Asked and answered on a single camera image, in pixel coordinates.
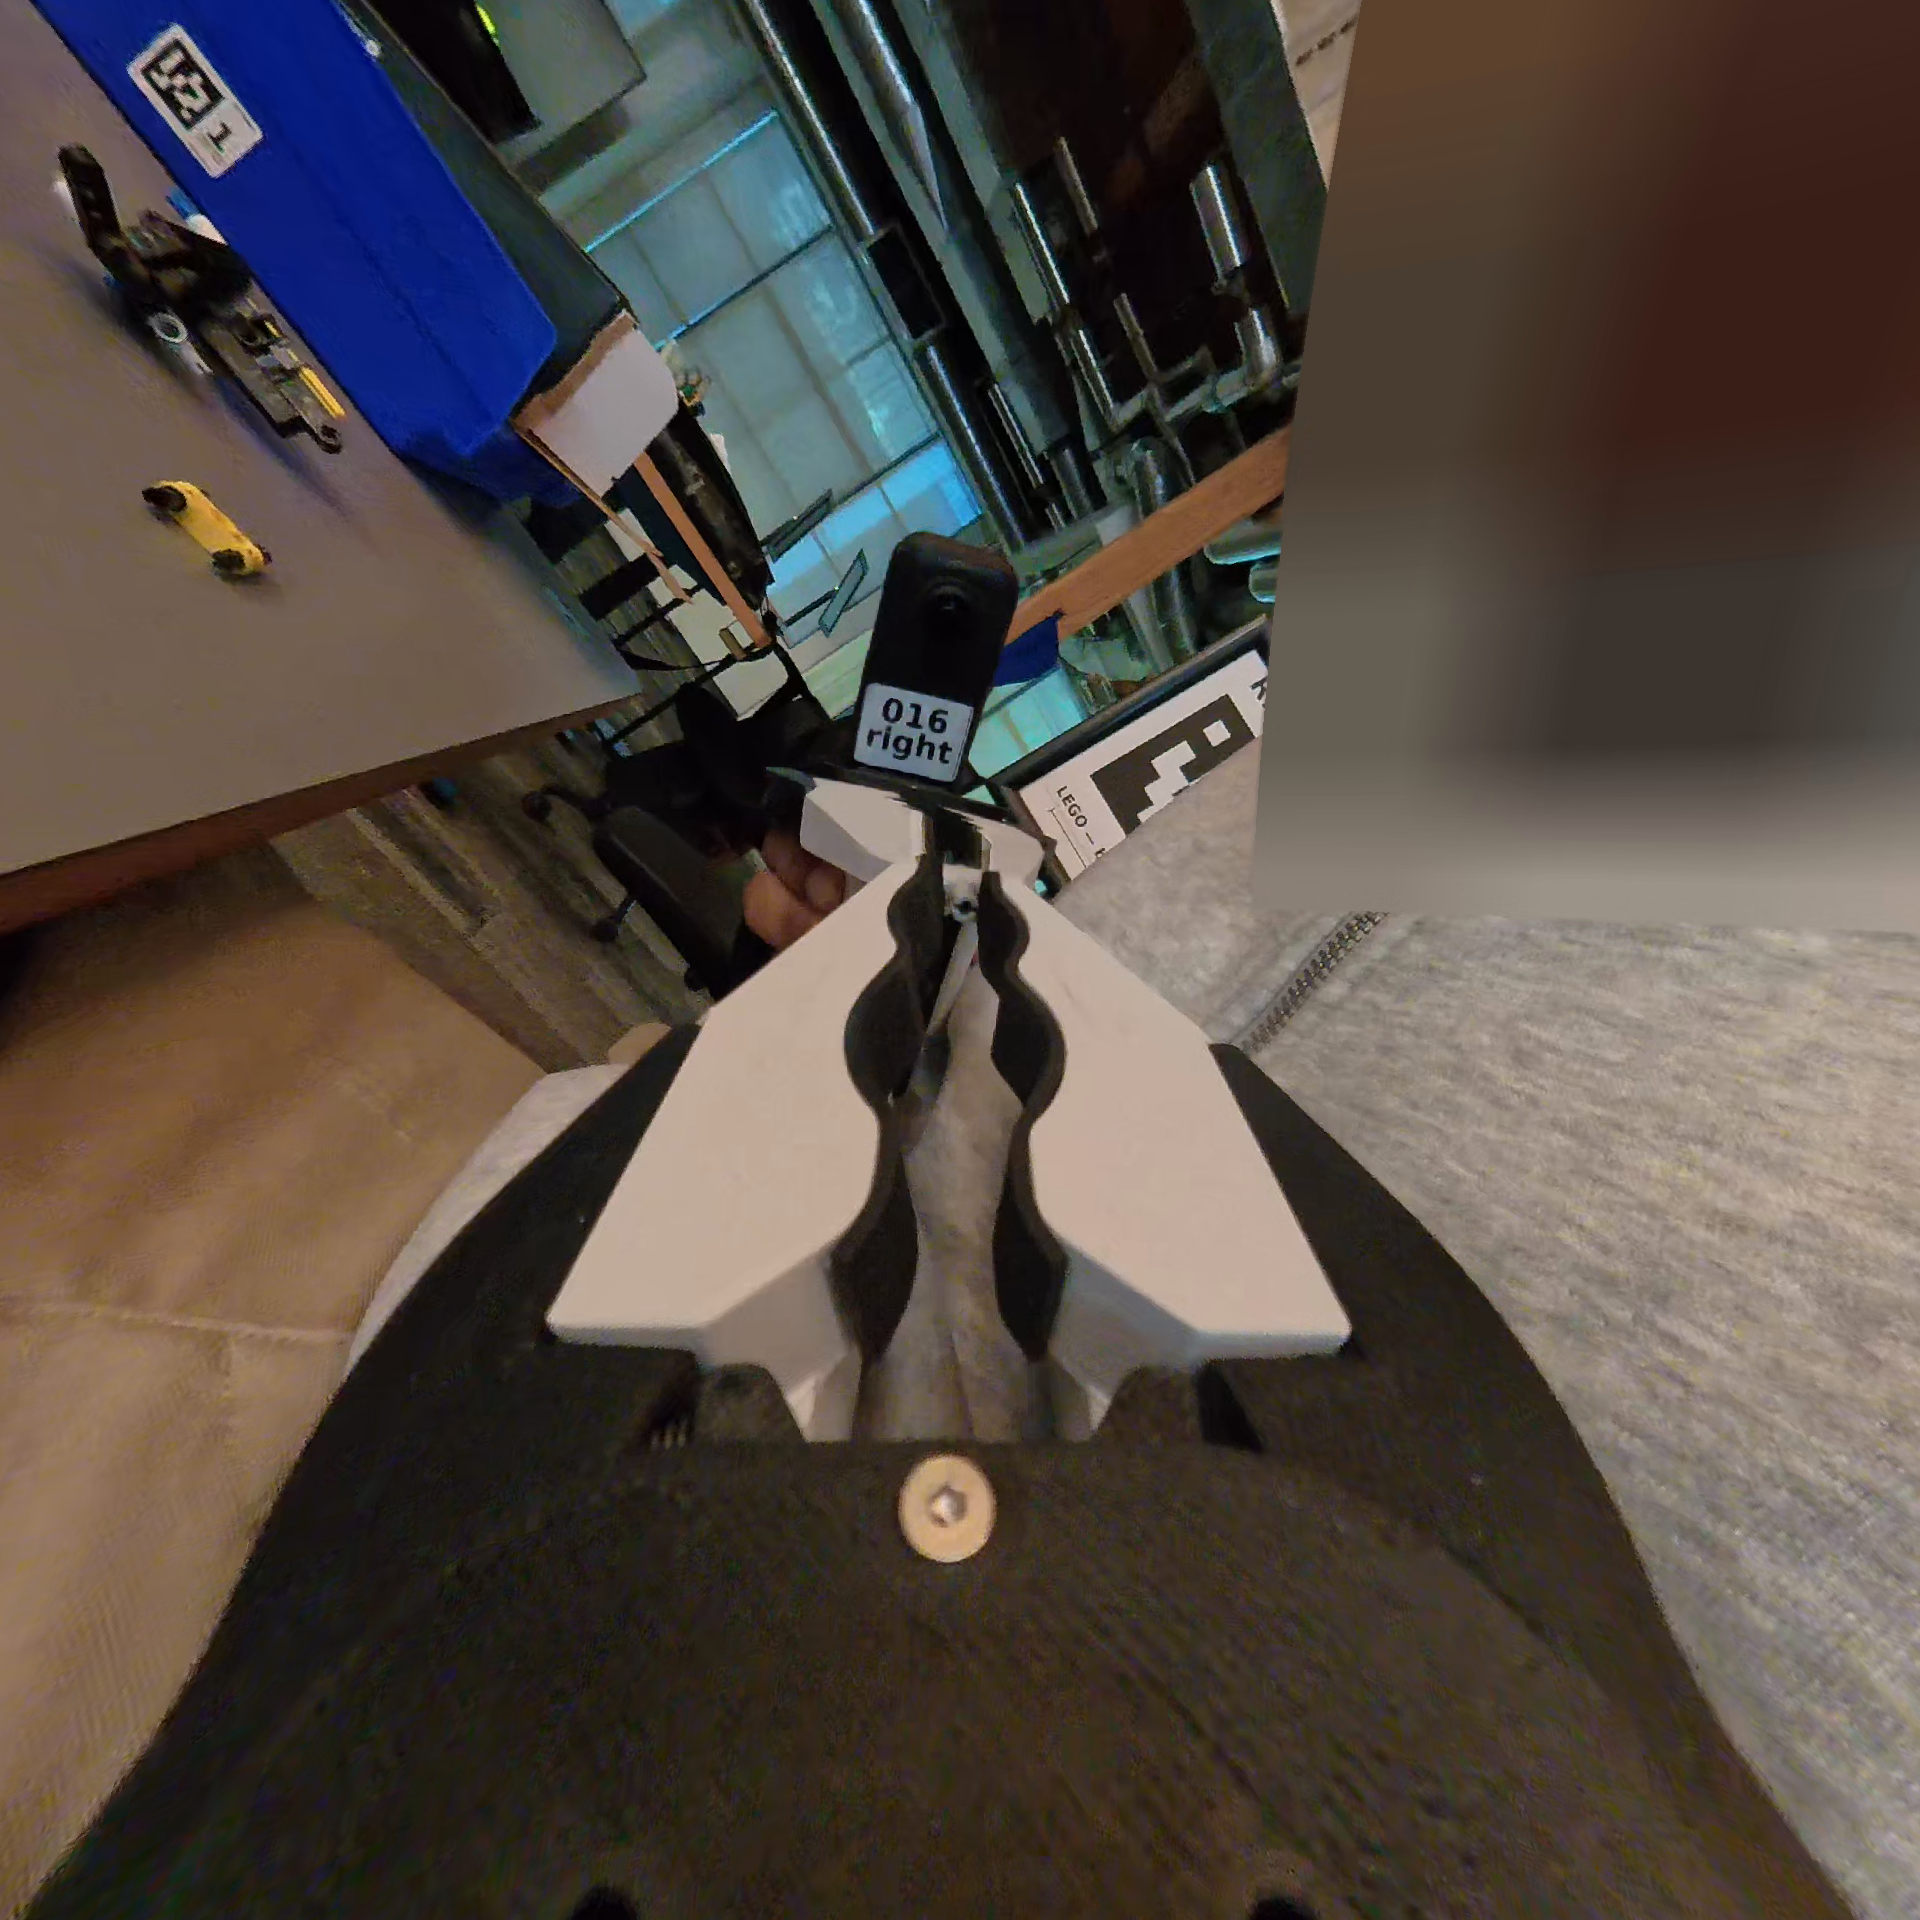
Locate white sign board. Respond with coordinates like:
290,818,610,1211
1021,643,1270,891

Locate black lego assembly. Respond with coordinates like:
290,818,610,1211
56,143,348,456

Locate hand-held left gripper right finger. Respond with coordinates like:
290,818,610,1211
974,874,1352,1447

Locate grey zip hoodie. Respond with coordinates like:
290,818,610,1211
1050,757,1920,1920

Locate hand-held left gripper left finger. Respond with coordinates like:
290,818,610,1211
544,871,922,1443

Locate blue storage bin with tag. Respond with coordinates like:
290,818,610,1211
32,0,633,469

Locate small yellow lego piece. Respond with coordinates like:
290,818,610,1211
142,480,277,581

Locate white cardboard box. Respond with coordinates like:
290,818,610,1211
514,318,681,501

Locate person's right hand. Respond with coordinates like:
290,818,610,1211
742,833,853,954

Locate beige pants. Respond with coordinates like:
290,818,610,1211
0,885,633,1920

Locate large wall screen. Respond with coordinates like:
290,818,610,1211
352,0,649,148

